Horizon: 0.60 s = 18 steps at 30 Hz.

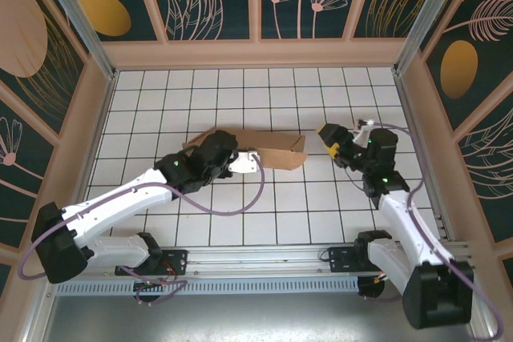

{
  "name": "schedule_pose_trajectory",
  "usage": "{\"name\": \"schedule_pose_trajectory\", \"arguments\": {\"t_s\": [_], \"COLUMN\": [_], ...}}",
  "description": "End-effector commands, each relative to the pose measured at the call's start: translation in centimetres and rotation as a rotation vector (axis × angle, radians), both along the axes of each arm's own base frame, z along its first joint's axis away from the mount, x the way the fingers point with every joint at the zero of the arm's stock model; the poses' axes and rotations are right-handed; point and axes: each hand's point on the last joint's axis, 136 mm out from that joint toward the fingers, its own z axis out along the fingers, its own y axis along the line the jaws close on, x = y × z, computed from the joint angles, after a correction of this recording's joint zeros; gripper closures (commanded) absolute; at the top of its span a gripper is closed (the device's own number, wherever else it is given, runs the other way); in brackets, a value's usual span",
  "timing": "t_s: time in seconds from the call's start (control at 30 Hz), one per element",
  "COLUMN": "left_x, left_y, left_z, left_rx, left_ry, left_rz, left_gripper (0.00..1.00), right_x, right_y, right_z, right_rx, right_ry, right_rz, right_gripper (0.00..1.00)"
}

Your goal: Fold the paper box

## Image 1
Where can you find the brown cardboard box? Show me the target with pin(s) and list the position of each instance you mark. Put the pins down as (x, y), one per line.
(280, 150)

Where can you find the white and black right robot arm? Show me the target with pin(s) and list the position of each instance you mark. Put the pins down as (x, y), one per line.
(401, 218)

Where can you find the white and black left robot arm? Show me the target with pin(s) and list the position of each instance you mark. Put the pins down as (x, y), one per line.
(120, 202)

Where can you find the grey metal sheet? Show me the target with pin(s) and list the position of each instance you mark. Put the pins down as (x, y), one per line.
(256, 318)

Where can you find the aluminium table edge rail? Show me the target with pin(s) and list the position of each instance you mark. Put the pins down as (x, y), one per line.
(445, 230)
(68, 238)

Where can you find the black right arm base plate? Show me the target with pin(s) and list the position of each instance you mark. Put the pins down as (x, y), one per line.
(340, 260)

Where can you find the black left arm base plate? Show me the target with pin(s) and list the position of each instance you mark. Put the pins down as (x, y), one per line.
(176, 262)

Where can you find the aluminium mounting rail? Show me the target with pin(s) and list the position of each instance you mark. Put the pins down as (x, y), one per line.
(256, 256)

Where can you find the aluminium corner post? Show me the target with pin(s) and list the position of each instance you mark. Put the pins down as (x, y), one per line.
(433, 9)
(80, 17)

